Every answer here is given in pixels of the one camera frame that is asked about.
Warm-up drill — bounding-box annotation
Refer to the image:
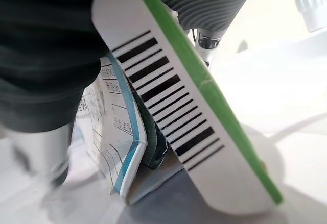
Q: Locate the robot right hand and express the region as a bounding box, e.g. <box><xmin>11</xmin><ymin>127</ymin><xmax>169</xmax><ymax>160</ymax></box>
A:
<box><xmin>0</xmin><ymin>0</ymin><xmax>260</xmax><ymax>184</ymax></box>

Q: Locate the white blue medicine box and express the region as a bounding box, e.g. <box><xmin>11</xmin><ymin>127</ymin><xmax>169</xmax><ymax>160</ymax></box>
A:
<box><xmin>70</xmin><ymin>53</ymin><xmax>169</xmax><ymax>204</ymax></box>

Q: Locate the white green medicine box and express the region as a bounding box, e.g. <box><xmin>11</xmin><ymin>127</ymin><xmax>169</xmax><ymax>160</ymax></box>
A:
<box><xmin>91</xmin><ymin>0</ymin><xmax>284</xmax><ymax>213</ymax></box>

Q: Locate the metal IV pole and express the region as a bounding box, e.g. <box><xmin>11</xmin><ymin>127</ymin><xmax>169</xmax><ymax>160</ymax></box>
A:
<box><xmin>293</xmin><ymin>0</ymin><xmax>327</xmax><ymax>33</ymax></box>

